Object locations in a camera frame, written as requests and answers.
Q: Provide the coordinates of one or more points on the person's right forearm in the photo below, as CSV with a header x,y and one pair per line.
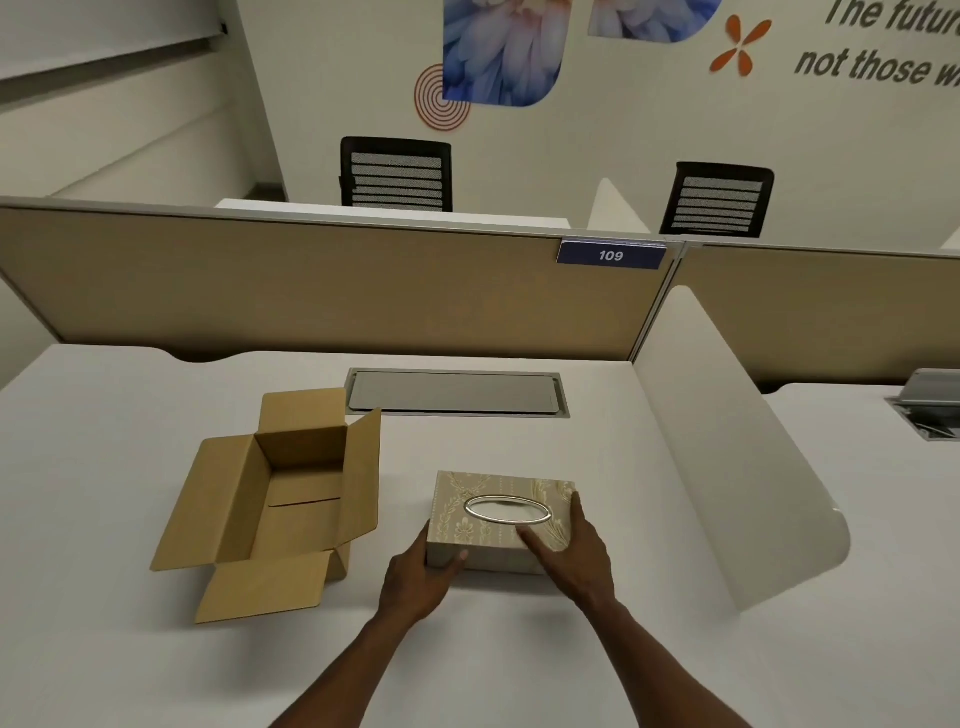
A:
x,y
660,664

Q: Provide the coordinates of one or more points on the person's left hand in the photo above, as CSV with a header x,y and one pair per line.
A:
x,y
411,585

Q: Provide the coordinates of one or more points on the person's right hand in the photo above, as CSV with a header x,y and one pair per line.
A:
x,y
574,556

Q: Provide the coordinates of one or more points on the white curved desk divider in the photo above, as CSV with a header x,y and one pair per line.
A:
x,y
615,208
739,450

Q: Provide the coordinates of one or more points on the person's left thumb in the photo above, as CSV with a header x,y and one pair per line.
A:
x,y
450,564

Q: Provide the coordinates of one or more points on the black mesh office chair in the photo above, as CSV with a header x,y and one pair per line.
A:
x,y
718,200
395,173

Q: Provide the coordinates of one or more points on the open brown cardboard box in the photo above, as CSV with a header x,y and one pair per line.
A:
x,y
279,504

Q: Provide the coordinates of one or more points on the beige desk partition panel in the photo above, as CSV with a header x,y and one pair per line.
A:
x,y
825,315
330,289

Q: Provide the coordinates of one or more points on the person's left forearm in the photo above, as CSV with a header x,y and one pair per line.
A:
x,y
341,671

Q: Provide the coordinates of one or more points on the orange spiral wall sticker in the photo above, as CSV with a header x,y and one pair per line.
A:
x,y
441,98

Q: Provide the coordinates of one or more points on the blue flower wall picture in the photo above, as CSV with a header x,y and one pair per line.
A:
x,y
501,49
649,16

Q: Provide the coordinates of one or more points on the blue desk number plate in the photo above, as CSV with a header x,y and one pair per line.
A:
x,y
610,254

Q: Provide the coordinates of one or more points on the person's right thumb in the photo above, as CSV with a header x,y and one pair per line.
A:
x,y
538,544

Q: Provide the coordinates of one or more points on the beige patterned tissue box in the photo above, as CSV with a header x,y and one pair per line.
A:
x,y
501,521

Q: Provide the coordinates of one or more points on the orange flower wall sticker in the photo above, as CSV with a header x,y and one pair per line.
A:
x,y
739,46

